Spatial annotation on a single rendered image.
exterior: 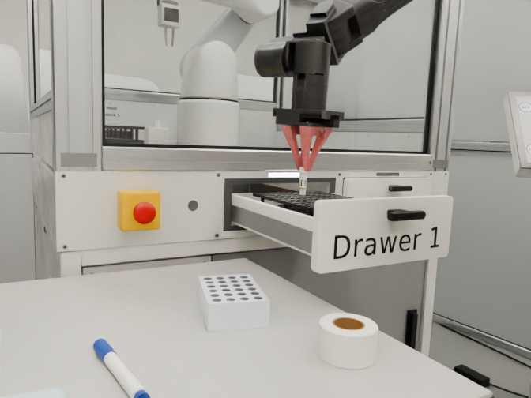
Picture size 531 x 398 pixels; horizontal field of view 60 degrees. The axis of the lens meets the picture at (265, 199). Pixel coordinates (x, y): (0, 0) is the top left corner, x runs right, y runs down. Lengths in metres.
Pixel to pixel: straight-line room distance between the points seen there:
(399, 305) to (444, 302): 1.50
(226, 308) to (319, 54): 0.40
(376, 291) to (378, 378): 0.76
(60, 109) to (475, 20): 2.30
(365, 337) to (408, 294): 0.85
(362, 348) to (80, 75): 0.64
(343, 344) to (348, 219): 0.23
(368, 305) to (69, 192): 0.81
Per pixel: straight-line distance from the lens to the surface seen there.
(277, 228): 0.81
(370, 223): 0.74
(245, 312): 0.63
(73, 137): 0.88
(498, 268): 2.66
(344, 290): 1.22
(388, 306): 1.34
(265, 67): 0.79
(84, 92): 0.88
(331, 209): 0.68
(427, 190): 1.31
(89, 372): 0.56
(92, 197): 0.89
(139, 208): 0.83
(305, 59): 0.74
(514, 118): 1.63
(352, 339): 0.54
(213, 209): 0.96
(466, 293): 2.78
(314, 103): 0.73
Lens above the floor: 1.02
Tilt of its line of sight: 8 degrees down
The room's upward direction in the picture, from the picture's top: 2 degrees clockwise
